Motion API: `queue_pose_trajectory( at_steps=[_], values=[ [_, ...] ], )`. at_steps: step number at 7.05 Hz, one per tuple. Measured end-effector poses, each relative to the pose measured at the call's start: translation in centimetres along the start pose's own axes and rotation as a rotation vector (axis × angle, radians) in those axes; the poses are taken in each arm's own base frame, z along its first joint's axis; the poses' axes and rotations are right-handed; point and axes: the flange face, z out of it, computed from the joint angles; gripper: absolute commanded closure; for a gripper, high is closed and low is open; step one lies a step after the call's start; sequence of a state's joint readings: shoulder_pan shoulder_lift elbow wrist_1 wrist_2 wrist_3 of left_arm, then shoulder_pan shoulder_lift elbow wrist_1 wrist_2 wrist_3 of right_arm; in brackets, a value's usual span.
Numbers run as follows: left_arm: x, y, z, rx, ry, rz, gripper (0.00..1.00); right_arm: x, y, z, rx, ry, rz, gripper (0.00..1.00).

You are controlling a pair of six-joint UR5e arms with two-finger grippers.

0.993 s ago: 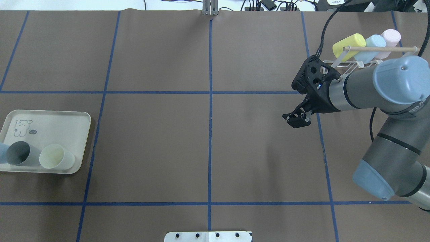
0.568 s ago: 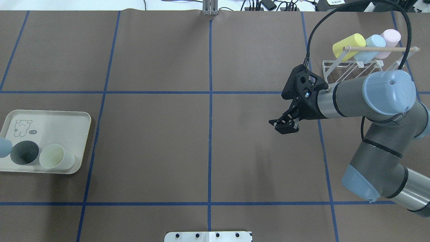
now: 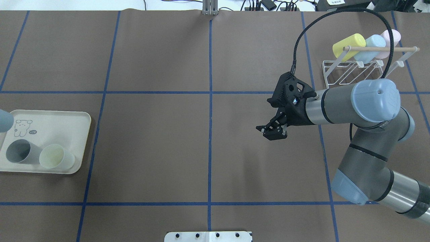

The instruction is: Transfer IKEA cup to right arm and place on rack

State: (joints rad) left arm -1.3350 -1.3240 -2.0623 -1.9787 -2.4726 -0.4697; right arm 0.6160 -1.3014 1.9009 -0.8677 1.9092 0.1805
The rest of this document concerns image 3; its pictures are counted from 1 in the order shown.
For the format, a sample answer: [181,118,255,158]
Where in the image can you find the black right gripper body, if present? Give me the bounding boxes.
[267,72,317,126]

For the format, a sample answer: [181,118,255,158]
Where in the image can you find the yellow cup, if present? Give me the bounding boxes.
[332,33,367,58]

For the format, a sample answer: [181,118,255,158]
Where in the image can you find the light blue cup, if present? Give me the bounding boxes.
[353,34,386,64]

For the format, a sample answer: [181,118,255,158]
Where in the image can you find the pink cup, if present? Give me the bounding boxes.
[379,29,402,59]

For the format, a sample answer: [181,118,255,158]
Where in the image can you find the grey cup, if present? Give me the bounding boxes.
[6,139,42,164]

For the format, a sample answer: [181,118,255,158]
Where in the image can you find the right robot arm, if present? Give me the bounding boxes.
[256,72,429,224]

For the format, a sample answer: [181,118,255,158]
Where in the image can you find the pale green cup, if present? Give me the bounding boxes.
[39,144,75,170]

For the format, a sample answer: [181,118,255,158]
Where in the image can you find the cream plastic tray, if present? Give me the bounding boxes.
[1,109,92,174]

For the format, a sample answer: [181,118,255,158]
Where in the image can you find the black braided right cable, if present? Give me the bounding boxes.
[290,8,394,79]

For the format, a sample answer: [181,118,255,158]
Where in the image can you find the white wire cup rack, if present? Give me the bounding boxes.
[321,46,420,89]

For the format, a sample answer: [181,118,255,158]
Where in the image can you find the aluminium frame post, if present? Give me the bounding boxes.
[202,0,219,16]

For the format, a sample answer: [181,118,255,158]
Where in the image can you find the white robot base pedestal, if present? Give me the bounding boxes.
[164,231,253,242]

